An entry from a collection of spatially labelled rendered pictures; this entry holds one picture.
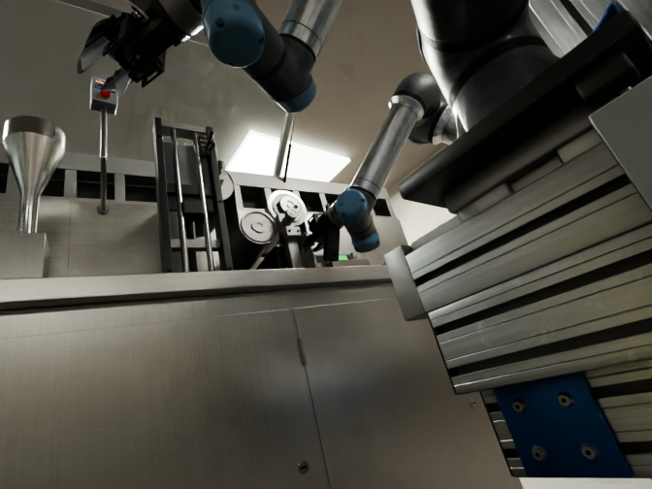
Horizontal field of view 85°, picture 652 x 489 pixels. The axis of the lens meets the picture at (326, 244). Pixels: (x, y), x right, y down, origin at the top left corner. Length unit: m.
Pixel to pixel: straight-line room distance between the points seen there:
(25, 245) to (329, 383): 0.81
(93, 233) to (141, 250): 0.16
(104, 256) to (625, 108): 1.36
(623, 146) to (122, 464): 0.68
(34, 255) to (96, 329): 0.46
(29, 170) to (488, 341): 1.18
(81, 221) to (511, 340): 1.35
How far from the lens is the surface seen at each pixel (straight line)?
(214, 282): 0.73
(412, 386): 0.92
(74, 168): 1.60
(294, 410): 0.75
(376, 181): 0.87
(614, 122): 0.25
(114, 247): 1.42
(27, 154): 1.29
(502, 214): 0.39
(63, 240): 1.44
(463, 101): 0.46
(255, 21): 0.54
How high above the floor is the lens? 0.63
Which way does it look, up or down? 22 degrees up
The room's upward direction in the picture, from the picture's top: 15 degrees counter-clockwise
